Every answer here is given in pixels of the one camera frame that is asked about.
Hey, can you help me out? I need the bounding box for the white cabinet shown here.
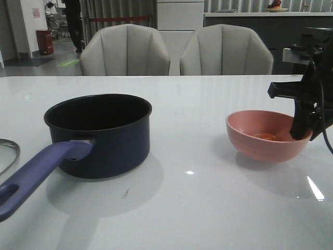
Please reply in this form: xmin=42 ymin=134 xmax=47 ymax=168
xmin=157 ymin=1 xmax=204 ymax=76

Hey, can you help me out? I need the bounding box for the fruit plate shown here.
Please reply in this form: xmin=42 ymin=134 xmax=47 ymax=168
xmin=264 ymin=0 xmax=288 ymax=13

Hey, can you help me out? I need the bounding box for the white camera box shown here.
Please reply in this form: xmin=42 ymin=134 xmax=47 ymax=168
xmin=282 ymin=47 xmax=314 ymax=65

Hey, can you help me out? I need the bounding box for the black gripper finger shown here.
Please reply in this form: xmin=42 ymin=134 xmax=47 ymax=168
xmin=290 ymin=99 xmax=316 ymax=140

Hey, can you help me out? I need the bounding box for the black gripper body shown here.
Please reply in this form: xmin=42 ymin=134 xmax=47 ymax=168
xmin=267 ymin=37 xmax=332 ymax=109

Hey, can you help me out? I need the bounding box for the red barrier tape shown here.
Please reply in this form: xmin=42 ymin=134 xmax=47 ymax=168
xmin=88 ymin=15 xmax=150 ymax=22

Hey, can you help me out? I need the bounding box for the glass lid with blue knob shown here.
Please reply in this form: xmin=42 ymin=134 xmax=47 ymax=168
xmin=1 ymin=139 xmax=20 ymax=175

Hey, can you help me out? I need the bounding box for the left grey upholstered chair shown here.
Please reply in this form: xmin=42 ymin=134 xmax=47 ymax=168
xmin=80 ymin=24 xmax=171 ymax=76

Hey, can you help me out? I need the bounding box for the dark blue saucepan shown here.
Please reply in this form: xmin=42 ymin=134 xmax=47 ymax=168
xmin=1 ymin=93 xmax=152 ymax=221

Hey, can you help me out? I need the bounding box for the orange ham slice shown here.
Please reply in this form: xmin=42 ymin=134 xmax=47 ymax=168
xmin=255 ymin=133 xmax=277 ymax=141

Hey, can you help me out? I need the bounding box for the person in dark clothes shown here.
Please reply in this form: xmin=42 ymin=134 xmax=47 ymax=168
xmin=61 ymin=0 xmax=84 ymax=53

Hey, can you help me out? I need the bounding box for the grey upholstered chair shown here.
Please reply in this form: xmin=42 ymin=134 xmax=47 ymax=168
xmin=80 ymin=24 xmax=171 ymax=76
xmin=180 ymin=24 xmax=274 ymax=76

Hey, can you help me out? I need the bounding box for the dark grey counter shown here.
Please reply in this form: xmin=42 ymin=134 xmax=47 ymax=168
xmin=203 ymin=12 xmax=332 ymax=74

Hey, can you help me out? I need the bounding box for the right grey upholstered chair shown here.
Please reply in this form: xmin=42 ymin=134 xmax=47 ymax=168
xmin=180 ymin=24 xmax=274 ymax=76

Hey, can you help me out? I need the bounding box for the pink bowl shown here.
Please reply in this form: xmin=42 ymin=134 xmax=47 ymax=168
xmin=226 ymin=110 xmax=312 ymax=163

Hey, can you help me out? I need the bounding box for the red bin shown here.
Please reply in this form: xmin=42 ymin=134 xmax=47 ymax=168
xmin=36 ymin=30 xmax=54 ymax=55

